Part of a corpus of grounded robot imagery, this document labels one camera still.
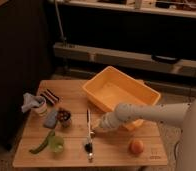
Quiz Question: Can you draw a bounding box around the striped dark sponge block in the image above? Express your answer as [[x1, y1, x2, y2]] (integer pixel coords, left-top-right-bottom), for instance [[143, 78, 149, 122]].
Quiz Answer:
[[40, 89, 60, 105]]

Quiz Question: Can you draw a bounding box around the yellow plastic tray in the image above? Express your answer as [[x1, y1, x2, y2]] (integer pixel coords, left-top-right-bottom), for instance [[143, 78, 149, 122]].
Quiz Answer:
[[81, 65, 162, 132]]

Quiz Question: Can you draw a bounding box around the blue-grey cloth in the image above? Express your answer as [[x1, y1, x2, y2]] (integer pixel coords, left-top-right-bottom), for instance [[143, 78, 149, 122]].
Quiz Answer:
[[21, 93, 44, 113]]

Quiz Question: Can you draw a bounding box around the long grey shelf unit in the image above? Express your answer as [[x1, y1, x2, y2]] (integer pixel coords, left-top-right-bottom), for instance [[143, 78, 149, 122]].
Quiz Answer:
[[53, 42, 196, 76]]

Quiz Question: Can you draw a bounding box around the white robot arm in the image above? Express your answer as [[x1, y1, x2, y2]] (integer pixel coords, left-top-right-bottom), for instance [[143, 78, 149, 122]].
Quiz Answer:
[[92, 99, 196, 171]]

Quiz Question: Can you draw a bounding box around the grey metal stand pole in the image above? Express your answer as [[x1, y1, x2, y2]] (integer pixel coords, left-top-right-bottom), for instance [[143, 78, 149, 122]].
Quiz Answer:
[[54, 0, 66, 44]]

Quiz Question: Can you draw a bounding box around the wooden table top board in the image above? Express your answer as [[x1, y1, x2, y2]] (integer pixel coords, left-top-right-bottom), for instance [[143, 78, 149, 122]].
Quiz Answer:
[[13, 80, 168, 168]]

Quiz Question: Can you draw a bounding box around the orange fruit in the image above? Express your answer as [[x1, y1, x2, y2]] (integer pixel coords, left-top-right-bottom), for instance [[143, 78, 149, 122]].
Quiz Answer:
[[129, 140, 144, 155]]

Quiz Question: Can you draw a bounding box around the white striped mug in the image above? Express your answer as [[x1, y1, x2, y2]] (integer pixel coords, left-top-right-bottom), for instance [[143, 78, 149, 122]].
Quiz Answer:
[[33, 96, 47, 116]]

